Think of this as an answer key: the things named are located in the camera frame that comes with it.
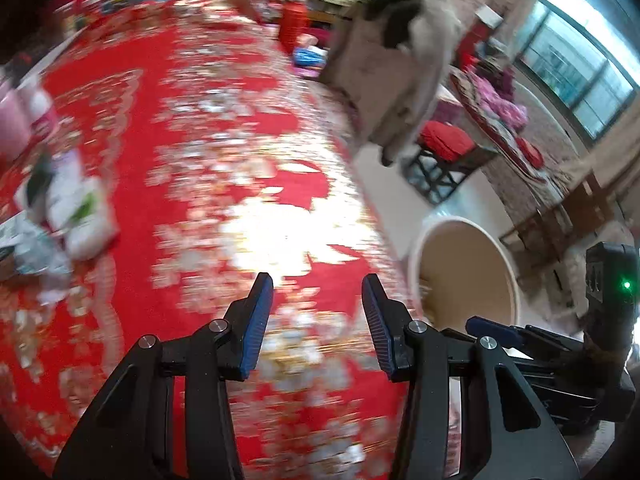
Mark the white green carton box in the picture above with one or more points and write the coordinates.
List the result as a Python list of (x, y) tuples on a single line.
[(82, 215)]

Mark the red sofa cushion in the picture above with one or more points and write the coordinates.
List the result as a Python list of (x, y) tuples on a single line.
[(530, 152)]

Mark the red round seat cushion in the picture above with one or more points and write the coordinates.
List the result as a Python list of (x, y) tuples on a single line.
[(445, 140)]

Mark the floral sofa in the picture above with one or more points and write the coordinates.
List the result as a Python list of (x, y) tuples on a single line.
[(500, 150)]

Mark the red thermos flask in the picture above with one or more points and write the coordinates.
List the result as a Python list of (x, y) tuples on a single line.
[(292, 25)]

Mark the white pill bottle pink label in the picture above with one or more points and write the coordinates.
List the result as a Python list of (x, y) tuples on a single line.
[(42, 105)]

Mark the grey fleece coat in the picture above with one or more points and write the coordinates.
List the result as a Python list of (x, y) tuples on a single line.
[(370, 60)]

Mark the pink thermos bottle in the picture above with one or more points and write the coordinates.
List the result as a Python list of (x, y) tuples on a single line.
[(12, 120)]

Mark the beige trash bin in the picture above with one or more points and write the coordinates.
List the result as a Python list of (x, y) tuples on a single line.
[(465, 260)]

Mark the dark green packet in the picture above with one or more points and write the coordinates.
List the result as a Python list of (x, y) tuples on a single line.
[(37, 185)]

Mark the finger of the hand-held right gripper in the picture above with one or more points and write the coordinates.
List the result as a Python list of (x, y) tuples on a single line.
[(487, 327)]

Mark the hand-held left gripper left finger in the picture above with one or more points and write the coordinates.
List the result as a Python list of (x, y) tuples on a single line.
[(255, 330)]

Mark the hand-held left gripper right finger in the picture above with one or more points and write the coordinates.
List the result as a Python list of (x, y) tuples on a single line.
[(377, 330)]

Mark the brown wooden chair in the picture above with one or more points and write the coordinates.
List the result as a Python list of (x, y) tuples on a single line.
[(560, 220)]

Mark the small dark wooden chair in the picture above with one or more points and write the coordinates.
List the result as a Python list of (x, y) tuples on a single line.
[(450, 175)]

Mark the window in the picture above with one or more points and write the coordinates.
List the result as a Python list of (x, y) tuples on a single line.
[(570, 55)]

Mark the clear plastic wrapper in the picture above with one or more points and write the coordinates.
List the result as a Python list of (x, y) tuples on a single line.
[(40, 260)]

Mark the pink blanket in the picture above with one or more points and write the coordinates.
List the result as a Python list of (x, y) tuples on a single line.
[(500, 100)]

